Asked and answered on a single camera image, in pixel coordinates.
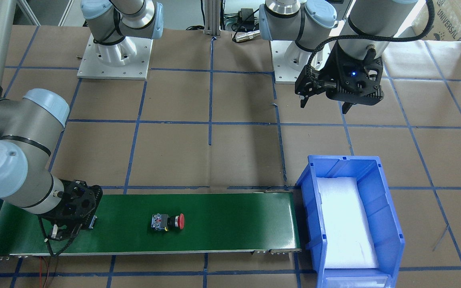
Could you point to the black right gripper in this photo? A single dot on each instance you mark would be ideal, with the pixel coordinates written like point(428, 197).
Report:
point(63, 232)

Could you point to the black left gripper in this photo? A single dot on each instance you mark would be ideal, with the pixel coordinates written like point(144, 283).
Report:
point(340, 64)

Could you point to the red push button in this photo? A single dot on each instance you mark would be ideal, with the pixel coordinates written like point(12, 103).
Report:
point(163, 222)

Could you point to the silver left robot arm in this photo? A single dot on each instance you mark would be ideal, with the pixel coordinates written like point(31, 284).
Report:
point(309, 24)

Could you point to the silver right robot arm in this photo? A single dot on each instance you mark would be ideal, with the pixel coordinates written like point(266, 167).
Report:
point(29, 130)

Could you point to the black power adapter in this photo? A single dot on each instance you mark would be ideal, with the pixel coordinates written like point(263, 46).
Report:
point(246, 16)

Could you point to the white foam pad bin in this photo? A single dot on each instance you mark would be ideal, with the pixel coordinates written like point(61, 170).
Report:
point(349, 241)

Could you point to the green conveyor belt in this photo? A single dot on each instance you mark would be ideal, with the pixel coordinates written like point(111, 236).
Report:
point(214, 223)

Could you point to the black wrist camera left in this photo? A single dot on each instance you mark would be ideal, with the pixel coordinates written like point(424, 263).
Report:
point(356, 81)

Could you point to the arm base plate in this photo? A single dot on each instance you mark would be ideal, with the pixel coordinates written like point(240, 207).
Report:
point(288, 61)
point(128, 60)

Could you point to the aluminium frame post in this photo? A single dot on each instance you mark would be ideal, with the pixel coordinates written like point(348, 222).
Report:
point(213, 12)

